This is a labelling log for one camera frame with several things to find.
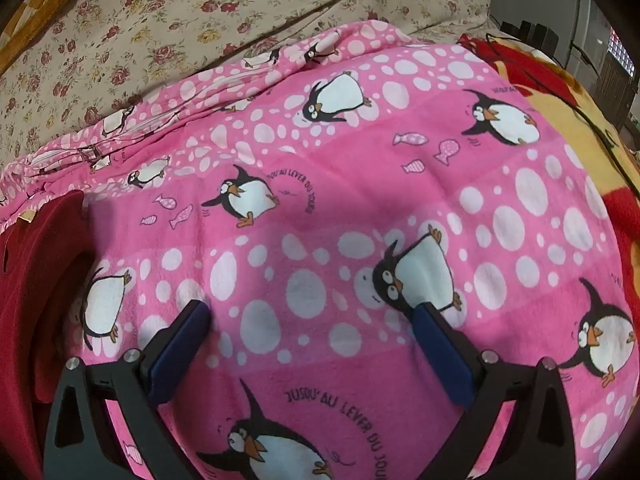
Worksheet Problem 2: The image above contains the orange checkered pillow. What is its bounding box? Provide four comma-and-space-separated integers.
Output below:
0, 0, 88, 76

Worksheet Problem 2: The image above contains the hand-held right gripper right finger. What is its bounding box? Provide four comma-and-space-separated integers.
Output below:
410, 302, 578, 480

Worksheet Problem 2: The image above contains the dark wooden cabinet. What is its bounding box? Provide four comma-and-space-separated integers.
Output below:
595, 52, 640, 131

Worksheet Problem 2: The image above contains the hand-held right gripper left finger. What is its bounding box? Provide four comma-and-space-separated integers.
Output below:
42, 299, 213, 480

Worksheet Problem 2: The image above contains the floral bed quilt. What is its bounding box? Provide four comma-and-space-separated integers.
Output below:
0, 0, 493, 156

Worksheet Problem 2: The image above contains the dark red garment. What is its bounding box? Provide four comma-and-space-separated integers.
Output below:
0, 190, 98, 480

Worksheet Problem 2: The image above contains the white appliance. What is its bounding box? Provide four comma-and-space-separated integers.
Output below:
570, 0, 616, 68

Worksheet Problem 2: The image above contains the red and yellow fleece blanket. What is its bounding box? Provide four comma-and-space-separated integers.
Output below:
457, 32, 640, 281

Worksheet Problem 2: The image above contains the pink penguin print blanket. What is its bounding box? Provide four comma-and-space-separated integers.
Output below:
0, 21, 638, 480

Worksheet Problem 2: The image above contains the dark wooden chair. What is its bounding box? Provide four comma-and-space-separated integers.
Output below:
500, 20, 561, 53

